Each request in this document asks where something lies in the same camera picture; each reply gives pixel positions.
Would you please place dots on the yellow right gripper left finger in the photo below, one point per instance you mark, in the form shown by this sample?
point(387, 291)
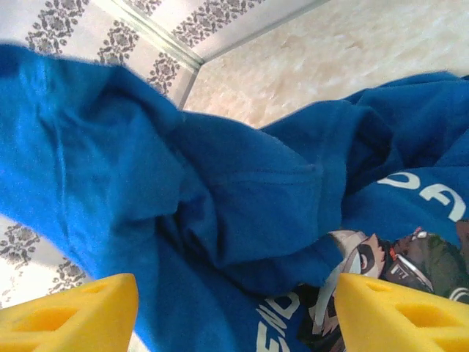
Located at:
point(73, 315)

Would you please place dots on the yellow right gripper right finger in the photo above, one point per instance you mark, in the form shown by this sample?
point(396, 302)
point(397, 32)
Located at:
point(403, 315)

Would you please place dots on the blue printed t-shirt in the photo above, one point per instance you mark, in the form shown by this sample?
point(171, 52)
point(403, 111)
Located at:
point(183, 183)

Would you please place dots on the aluminium frame rail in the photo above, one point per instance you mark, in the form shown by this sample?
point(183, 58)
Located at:
point(256, 35)
point(190, 88)

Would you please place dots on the aluminium frame post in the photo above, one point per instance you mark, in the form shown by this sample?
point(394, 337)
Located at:
point(157, 33)

